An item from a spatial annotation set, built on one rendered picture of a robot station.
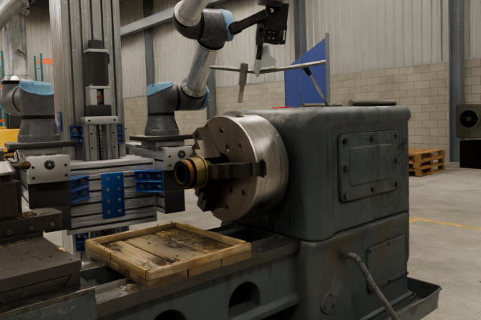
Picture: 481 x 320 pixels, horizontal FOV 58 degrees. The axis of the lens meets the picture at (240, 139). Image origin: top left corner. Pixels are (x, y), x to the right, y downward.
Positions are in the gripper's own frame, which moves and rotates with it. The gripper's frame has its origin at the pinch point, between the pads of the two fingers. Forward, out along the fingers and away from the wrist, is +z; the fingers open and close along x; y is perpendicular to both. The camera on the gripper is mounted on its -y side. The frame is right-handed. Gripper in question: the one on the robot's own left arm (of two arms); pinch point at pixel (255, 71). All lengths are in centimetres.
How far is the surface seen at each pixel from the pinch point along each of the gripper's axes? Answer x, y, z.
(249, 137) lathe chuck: -10.8, -0.4, 17.3
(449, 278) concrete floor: 158, 169, 143
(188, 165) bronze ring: -13.1, -16.2, 26.1
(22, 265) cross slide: -52, -43, 37
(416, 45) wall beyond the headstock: 1003, 478, -57
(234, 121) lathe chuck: -5.7, -4.8, 14.0
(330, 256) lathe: -8, 28, 52
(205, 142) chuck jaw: -1.3, -12.4, 21.8
